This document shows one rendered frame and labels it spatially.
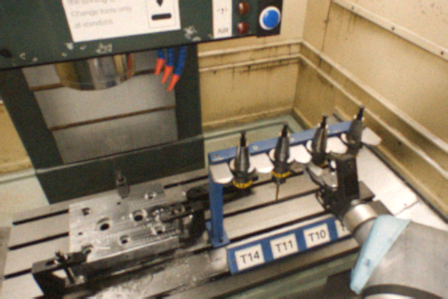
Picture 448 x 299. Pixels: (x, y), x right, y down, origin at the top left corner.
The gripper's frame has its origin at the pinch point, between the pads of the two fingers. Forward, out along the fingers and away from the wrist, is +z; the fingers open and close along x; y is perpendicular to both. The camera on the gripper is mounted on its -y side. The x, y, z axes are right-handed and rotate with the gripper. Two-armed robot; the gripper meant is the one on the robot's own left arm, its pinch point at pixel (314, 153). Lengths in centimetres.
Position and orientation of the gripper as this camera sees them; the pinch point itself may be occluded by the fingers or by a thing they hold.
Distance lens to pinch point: 99.7
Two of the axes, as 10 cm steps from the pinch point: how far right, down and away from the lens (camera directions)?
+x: 9.4, -2.1, 2.7
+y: -0.2, 7.6, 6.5
